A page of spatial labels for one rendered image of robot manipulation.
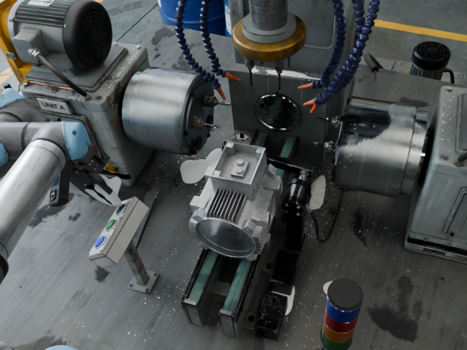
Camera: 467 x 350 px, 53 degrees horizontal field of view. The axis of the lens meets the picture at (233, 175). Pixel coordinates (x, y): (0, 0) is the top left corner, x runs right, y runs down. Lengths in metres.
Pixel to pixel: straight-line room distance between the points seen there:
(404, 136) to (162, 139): 0.65
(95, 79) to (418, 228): 0.98
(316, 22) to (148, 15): 2.86
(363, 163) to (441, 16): 2.88
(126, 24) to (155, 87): 2.73
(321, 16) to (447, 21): 2.63
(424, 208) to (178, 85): 0.73
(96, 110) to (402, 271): 0.95
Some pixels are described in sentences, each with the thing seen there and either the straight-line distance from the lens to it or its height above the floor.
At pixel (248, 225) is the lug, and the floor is 1.09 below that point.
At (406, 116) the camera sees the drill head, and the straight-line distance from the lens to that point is 1.22.
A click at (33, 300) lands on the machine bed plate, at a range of 1.46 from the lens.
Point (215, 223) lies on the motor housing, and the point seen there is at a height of 0.97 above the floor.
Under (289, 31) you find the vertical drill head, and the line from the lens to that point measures 1.15.
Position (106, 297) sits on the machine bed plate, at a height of 0.80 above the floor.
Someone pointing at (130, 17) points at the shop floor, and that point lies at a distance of 4.15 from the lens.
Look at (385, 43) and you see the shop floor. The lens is 3.61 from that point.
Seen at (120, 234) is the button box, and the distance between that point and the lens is 1.13.
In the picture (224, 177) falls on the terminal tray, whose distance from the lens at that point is 1.08.
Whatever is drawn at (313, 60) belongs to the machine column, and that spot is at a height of 1.13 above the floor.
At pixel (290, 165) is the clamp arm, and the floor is 1.03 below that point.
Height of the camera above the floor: 1.96
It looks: 49 degrees down
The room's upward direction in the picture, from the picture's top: 7 degrees counter-clockwise
